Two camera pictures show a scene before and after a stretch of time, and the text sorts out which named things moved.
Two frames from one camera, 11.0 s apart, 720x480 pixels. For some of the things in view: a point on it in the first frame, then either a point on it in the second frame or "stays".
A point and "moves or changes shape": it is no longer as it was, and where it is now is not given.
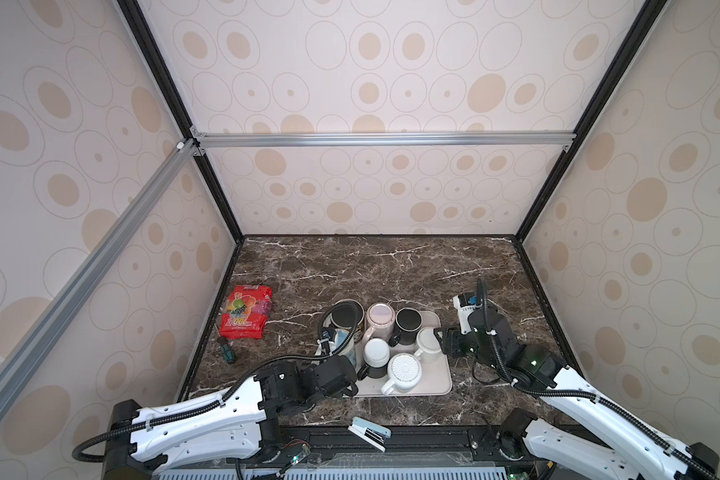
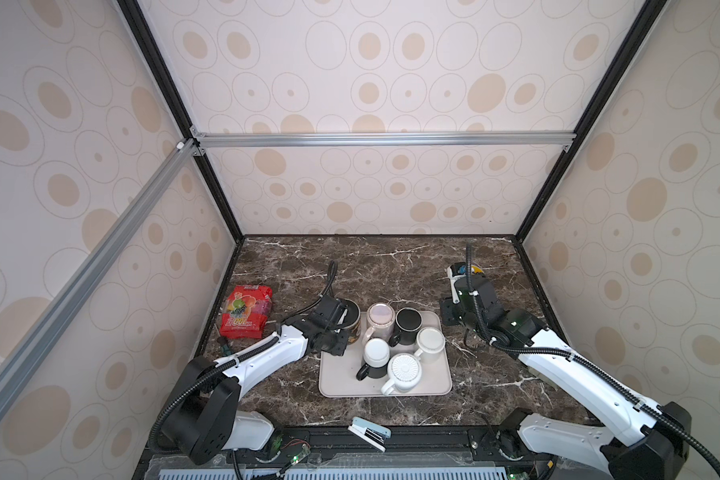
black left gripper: x=339 y=391 -> x=340 y=348
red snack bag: x=246 y=312 stays
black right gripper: x=451 y=336 -> x=446 y=306
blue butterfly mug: x=348 y=351 moves or changes shape
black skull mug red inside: x=349 y=314 stays
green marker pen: x=227 y=350 stays
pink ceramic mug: x=381 y=320 stays
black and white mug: x=376 y=355 stays
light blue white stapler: x=372 y=432 stays
